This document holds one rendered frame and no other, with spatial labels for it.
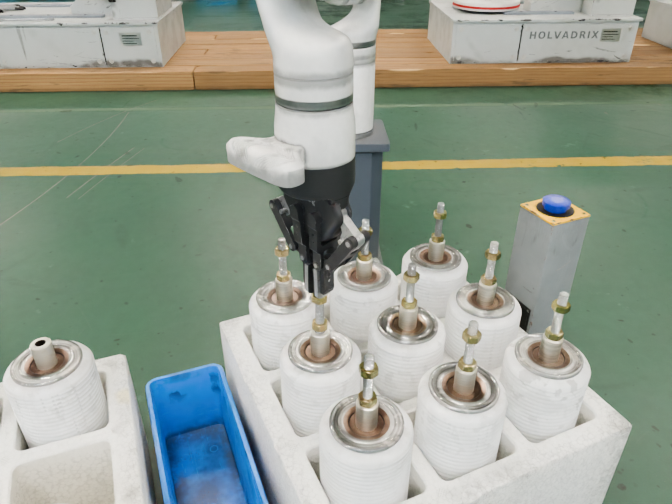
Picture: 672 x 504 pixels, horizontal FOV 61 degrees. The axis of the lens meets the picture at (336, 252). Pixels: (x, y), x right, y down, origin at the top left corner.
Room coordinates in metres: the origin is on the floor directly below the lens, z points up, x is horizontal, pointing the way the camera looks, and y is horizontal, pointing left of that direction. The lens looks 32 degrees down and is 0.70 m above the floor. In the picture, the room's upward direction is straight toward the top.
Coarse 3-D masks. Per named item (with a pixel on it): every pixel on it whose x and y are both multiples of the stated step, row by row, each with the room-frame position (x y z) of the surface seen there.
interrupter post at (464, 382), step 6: (456, 366) 0.45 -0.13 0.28; (456, 372) 0.45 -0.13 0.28; (462, 372) 0.44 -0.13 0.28; (468, 372) 0.44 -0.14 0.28; (474, 372) 0.44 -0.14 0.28; (456, 378) 0.45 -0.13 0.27; (462, 378) 0.44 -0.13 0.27; (468, 378) 0.44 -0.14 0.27; (474, 378) 0.44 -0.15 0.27; (456, 384) 0.45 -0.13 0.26; (462, 384) 0.44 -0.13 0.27; (468, 384) 0.44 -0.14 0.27; (474, 384) 0.45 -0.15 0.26; (456, 390) 0.45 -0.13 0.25; (462, 390) 0.44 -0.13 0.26; (468, 390) 0.44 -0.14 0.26
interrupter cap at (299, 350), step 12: (300, 336) 0.53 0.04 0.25; (336, 336) 0.53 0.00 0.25; (288, 348) 0.51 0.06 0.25; (300, 348) 0.51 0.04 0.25; (336, 348) 0.51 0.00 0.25; (348, 348) 0.51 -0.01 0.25; (300, 360) 0.49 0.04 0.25; (312, 360) 0.49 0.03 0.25; (324, 360) 0.49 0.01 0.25; (336, 360) 0.49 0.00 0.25; (348, 360) 0.49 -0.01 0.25; (312, 372) 0.47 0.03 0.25; (324, 372) 0.47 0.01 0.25
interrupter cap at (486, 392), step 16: (448, 368) 0.48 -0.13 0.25; (480, 368) 0.48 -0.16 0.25; (432, 384) 0.45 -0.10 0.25; (448, 384) 0.46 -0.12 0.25; (480, 384) 0.45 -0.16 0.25; (496, 384) 0.45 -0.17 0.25; (448, 400) 0.43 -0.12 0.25; (464, 400) 0.43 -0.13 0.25; (480, 400) 0.43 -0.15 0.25; (496, 400) 0.43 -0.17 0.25
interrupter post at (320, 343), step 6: (312, 330) 0.51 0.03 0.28; (312, 336) 0.50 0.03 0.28; (318, 336) 0.50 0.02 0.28; (324, 336) 0.50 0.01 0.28; (312, 342) 0.50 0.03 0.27; (318, 342) 0.50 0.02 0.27; (324, 342) 0.50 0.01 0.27; (312, 348) 0.50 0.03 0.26; (318, 348) 0.50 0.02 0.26; (324, 348) 0.50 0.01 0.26; (312, 354) 0.50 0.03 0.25; (318, 354) 0.50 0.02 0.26; (324, 354) 0.50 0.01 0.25
